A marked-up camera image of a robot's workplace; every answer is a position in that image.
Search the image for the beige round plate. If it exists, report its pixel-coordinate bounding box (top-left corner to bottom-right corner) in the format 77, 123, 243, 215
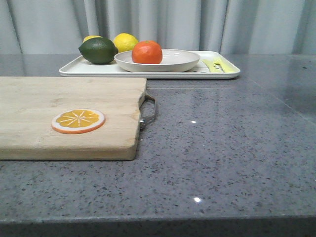
115, 49, 200, 72

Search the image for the orange mandarin fruit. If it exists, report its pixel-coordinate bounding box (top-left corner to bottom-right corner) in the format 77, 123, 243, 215
132, 40, 162, 64

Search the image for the white bear print tray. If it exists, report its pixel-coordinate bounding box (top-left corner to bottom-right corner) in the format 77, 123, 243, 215
59, 51, 240, 79

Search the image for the yellow plastic knife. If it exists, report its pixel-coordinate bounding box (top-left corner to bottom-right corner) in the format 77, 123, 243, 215
202, 59, 222, 73

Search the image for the yellow lemon right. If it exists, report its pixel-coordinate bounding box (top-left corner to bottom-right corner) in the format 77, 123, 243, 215
113, 33, 139, 53

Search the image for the yellow lemon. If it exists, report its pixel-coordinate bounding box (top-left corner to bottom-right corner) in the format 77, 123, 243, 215
82, 35, 102, 42
113, 33, 139, 53

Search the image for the yellow plastic fork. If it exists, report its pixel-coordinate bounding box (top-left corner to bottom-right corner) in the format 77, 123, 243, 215
213, 58, 235, 73

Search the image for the orange slice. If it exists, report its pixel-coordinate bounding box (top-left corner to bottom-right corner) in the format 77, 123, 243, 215
51, 109, 106, 134

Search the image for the green lime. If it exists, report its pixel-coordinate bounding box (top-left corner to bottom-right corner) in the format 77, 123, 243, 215
79, 38, 118, 65

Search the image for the yellow lemon left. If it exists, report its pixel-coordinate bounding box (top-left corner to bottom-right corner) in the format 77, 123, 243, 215
82, 35, 102, 42

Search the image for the wooden cutting board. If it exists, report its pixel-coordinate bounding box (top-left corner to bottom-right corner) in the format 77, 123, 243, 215
0, 77, 147, 160

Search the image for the grey curtain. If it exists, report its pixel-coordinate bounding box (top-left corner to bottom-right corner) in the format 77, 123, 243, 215
0, 0, 316, 54

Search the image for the metal cutting board handle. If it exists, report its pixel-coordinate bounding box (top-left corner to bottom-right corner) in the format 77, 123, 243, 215
139, 93, 158, 131

